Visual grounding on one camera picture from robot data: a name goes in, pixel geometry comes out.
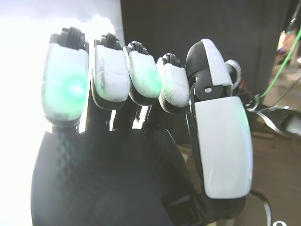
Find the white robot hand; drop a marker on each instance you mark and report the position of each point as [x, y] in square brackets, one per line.
[105, 176]

